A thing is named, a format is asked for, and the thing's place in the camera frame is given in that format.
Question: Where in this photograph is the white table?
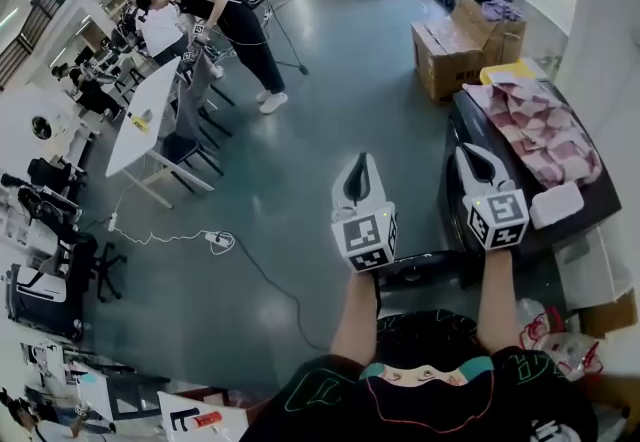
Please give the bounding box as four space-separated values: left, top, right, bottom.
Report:
104 57 216 210

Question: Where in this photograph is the pink checked cloth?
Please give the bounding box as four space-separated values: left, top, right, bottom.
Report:
462 77 604 190

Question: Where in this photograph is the white cable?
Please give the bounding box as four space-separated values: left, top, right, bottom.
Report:
113 227 236 256

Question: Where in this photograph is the purple cloth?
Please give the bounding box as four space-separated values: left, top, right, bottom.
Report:
481 0 525 23

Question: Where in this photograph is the black cable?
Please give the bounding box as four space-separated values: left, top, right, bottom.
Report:
227 233 332 352

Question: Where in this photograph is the person's right forearm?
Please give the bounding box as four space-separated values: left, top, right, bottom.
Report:
474 247 522 356

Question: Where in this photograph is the person's left forearm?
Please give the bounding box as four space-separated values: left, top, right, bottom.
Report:
329 269 382 366

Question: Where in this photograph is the black mezzanine railing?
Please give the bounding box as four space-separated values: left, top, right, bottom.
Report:
0 0 134 91

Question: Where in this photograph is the yellow plastic bin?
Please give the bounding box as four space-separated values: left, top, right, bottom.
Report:
478 58 550 87

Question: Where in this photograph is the gray chair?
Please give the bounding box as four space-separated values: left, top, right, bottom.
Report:
160 129 226 195
174 52 236 139

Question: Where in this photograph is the white power strip with switch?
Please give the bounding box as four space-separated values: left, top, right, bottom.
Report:
204 229 235 251

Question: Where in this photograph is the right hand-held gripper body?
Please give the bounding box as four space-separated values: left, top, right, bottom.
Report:
461 188 531 252

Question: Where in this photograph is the white printed sign board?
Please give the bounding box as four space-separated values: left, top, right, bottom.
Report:
156 389 251 442

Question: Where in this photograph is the black office chair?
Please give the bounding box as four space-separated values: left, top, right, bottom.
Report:
57 229 129 304

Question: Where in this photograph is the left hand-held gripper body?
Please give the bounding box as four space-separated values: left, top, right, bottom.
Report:
329 201 400 274

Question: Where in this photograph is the black and white printer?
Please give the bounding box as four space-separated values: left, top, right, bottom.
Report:
4 259 87 342

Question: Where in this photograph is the black tripod stand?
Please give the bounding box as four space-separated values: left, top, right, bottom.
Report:
263 0 311 77

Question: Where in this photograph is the red printed plastic bag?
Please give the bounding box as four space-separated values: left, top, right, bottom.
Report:
517 297 605 377

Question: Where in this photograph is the person's black printed t-shirt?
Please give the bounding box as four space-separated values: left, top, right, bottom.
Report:
239 308 600 442

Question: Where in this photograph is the large brown cardboard box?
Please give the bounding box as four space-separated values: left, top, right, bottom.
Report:
410 0 529 105

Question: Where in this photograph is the small brown cardboard box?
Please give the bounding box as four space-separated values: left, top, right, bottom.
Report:
578 287 640 340

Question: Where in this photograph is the white plastic box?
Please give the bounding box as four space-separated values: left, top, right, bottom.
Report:
528 180 586 230

